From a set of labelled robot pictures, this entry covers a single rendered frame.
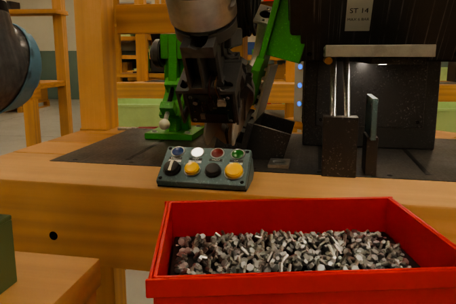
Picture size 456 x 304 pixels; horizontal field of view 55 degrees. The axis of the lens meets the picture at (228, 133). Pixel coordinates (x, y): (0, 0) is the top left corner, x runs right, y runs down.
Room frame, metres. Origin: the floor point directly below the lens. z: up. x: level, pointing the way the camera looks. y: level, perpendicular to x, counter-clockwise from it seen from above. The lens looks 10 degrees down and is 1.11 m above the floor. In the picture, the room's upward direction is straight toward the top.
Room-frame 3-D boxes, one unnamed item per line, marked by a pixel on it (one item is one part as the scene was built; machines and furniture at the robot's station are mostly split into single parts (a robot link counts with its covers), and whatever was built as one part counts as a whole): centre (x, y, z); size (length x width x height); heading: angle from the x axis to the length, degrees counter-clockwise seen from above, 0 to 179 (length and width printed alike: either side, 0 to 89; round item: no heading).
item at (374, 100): (0.80, -0.27, 0.97); 0.10 x 0.02 x 0.14; 169
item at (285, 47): (0.93, -0.12, 1.17); 0.13 x 0.12 x 0.20; 79
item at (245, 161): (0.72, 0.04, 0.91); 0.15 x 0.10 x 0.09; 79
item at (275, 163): (0.83, -0.10, 0.90); 0.06 x 0.04 x 0.01; 168
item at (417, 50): (0.86, -0.27, 1.11); 0.39 x 0.16 x 0.03; 169
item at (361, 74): (1.09, -0.34, 1.07); 0.30 x 0.18 x 0.34; 79
